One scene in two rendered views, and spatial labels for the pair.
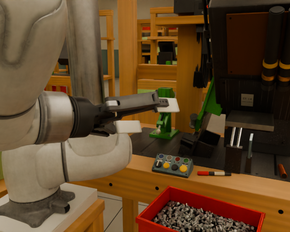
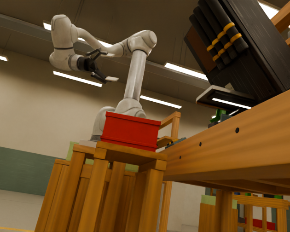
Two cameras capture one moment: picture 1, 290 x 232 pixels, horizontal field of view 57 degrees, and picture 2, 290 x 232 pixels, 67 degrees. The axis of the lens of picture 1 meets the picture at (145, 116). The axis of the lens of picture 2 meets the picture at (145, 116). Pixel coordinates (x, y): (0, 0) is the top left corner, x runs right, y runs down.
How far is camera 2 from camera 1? 124 cm
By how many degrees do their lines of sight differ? 65
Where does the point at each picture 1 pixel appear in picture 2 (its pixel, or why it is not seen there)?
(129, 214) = not seen: outside the picture
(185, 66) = not seen: hidden behind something
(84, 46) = (130, 70)
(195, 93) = not seen: hidden behind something
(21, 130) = (63, 56)
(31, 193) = (95, 130)
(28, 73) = (55, 31)
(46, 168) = (102, 119)
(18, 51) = (53, 26)
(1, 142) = (59, 59)
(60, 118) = (74, 57)
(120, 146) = (130, 110)
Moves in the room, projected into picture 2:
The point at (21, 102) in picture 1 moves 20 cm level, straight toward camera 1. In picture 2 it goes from (58, 42) to (23, 14)
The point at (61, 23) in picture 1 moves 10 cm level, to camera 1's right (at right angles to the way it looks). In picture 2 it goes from (61, 20) to (67, 10)
